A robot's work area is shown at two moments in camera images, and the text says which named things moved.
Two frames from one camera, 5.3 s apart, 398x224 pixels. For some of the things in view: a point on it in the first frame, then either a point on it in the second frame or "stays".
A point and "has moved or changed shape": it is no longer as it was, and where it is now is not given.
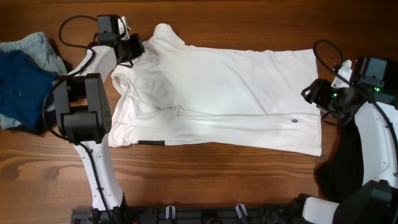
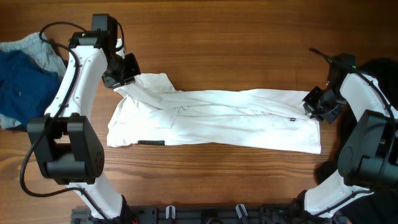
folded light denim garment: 38,47 stays
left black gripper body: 132,47 to 121,71
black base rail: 288,214 stays
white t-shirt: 176,94 has moved or changed shape
